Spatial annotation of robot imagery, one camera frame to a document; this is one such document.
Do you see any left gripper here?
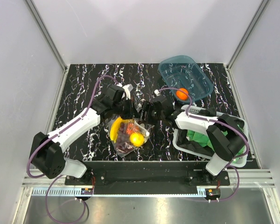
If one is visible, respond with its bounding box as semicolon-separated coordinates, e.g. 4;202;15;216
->
113;97;140;120

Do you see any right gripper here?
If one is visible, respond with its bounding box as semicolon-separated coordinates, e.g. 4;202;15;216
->
139;101;165;126

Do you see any clear zip top bag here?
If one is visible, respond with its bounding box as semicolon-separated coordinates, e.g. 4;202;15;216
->
108;105;154;158

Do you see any yellow fake lemon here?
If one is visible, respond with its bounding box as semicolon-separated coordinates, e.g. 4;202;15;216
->
130;133;145;147

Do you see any fake orange fruit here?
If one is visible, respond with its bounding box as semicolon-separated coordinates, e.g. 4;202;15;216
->
176;88;189;100

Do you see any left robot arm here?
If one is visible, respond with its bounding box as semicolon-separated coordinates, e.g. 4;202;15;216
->
28;84;136;185

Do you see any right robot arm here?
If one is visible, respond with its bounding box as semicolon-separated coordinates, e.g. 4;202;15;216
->
140;96;250;185

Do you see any small orange fake pumpkin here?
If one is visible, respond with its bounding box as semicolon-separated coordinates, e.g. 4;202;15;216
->
126;122;140;135

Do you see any yellow fake banana bunch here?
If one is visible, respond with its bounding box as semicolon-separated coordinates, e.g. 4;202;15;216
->
109;117;125;143

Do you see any purple fake grape bunch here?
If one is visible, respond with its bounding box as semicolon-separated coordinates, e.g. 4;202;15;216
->
115;123;134;157

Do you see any green microfibre cloth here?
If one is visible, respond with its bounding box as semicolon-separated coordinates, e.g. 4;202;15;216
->
187;120;246;158

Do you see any teal plastic container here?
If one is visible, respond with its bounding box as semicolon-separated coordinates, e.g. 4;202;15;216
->
158;55;213;104

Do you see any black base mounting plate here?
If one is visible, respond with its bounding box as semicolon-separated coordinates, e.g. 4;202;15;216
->
64;160;231;196

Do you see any white laundry basket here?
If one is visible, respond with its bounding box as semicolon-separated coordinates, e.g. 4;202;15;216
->
172;106;249;168

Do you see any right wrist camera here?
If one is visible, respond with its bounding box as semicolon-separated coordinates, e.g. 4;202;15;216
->
154;90;161;98

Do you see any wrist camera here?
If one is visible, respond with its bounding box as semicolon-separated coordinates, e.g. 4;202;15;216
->
122;84;133;99
154;90;161;98

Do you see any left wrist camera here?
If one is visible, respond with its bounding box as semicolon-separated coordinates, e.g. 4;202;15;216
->
122;84;133;99

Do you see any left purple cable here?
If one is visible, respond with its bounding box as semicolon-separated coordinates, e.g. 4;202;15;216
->
27;75;124;224

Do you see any purple cable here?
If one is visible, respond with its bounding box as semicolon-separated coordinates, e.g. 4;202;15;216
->
27;75;124;224
155;87;250;203

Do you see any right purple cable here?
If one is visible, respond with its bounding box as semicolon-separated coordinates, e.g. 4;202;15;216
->
155;87;250;203

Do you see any aluminium frame rail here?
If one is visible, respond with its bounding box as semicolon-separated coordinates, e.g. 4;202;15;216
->
24;0;68;72

